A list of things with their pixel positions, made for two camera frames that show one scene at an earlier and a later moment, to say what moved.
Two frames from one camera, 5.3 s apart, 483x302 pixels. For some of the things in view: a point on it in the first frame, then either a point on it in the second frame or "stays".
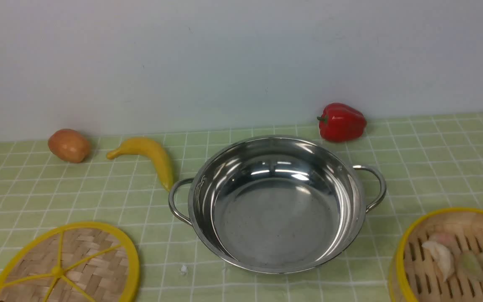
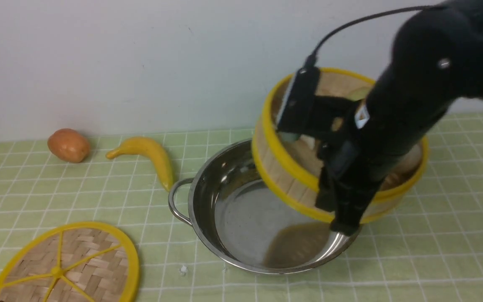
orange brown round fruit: (69, 145) stays
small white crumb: (184, 270) stays
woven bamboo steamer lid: (79, 261) stays
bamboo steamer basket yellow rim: (453, 254) -> (385, 206)
